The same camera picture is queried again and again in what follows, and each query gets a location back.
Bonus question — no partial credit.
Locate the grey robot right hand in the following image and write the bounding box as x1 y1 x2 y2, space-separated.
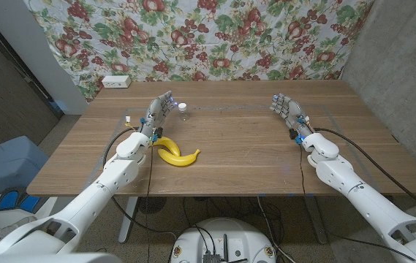
269 93 316 142

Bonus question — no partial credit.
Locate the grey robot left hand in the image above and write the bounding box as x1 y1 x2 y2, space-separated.
140 90 179 142

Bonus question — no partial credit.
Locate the clear medicine bottle white cap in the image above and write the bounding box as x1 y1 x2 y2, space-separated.
177 102 189 122

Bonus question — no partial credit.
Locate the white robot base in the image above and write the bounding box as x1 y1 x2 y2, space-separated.
170 217 277 263

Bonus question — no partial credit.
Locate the yellow toy banana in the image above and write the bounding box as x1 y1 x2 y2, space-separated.
157 148 201 167
151 136 181 157

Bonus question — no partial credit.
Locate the white power strip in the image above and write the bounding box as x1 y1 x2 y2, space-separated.
101 75 132 89

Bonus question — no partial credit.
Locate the grey tape outline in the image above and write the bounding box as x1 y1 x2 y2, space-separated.
81 104 382 193

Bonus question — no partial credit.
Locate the black round fan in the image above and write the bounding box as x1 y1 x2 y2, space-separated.
137 196 167 215

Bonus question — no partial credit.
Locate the floral fruit print backdrop cloth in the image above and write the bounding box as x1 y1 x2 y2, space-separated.
24 0 375 103

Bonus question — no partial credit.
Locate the white table leg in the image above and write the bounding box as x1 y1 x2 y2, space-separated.
118 196 139 245

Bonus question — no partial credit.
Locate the grey table leg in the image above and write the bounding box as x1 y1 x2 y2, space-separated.
304 195 329 245

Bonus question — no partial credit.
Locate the blue-grey plastic bin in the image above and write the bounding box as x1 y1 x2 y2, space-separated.
0 135 50 197

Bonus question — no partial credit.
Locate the blue and black pad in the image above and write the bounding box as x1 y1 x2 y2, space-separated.
0 186 42 215

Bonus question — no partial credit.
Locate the white robot torso edge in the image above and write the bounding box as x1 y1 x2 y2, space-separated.
0 251 123 263

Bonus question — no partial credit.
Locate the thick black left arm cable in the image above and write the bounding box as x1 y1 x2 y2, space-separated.
102 126 178 238

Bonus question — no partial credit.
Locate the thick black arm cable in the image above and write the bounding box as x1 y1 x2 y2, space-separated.
102 126 178 238
313 127 416 220

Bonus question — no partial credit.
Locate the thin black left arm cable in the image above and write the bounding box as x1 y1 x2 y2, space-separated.
145 144 156 263

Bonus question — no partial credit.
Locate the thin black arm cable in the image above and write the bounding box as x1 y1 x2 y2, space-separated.
298 144 416 262
145 144 156 263

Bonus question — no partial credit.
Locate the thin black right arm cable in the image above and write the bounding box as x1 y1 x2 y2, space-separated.
298 144 416 262

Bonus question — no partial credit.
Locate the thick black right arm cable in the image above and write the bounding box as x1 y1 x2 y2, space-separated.
313 127 416 220

